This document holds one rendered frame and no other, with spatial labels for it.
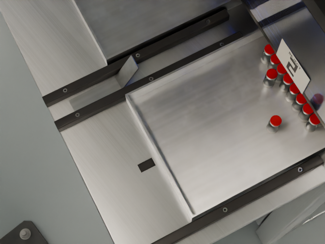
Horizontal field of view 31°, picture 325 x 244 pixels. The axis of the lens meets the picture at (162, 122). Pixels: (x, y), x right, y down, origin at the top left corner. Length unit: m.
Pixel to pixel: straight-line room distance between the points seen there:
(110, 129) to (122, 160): 0.07
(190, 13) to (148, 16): 0.09
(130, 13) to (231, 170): 0.38
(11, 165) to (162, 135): 1.05
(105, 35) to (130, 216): 0.37
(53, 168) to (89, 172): 0.95
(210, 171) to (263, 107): 0.16
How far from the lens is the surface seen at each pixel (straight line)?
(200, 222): 1.03
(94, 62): 1.15
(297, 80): 1.01
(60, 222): 1.97
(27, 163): 2.04
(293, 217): 1.45
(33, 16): 1.22
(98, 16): 1.19
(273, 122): 1.06
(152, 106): 1.10
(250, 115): 1.10
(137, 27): 1.17
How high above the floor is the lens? 1.91
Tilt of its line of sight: 71 degrees down
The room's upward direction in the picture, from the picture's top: 4 degrees counter-clockwise
